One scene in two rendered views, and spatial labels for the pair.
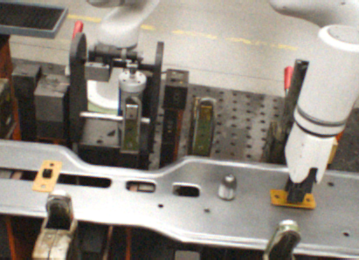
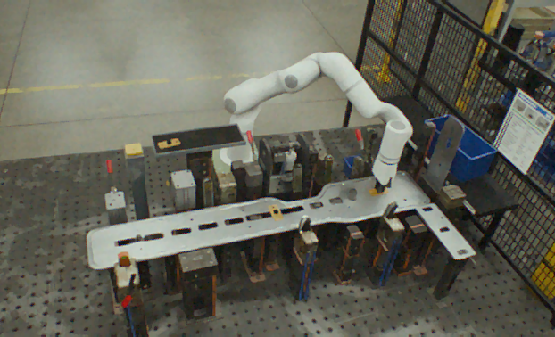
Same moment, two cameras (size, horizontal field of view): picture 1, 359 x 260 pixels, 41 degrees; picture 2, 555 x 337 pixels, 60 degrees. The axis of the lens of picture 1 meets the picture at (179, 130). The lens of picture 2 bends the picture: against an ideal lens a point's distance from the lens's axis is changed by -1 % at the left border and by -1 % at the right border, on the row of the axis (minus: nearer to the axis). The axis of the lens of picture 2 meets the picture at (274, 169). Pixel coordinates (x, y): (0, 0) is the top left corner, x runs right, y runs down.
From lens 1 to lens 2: 1.23 m
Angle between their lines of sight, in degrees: 17
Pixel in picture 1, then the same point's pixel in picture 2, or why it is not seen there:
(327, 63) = (393, 138)
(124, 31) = (250, 122)
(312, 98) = (388, 151)
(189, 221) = (344, 213)
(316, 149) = (392, 169)
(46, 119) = (253, 185)
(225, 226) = (360, 210)
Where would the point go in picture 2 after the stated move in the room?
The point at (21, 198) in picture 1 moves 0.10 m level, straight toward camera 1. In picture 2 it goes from (273, 225) to (291, 241)
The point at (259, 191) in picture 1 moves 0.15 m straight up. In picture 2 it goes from (364, 192) to (371, 165)
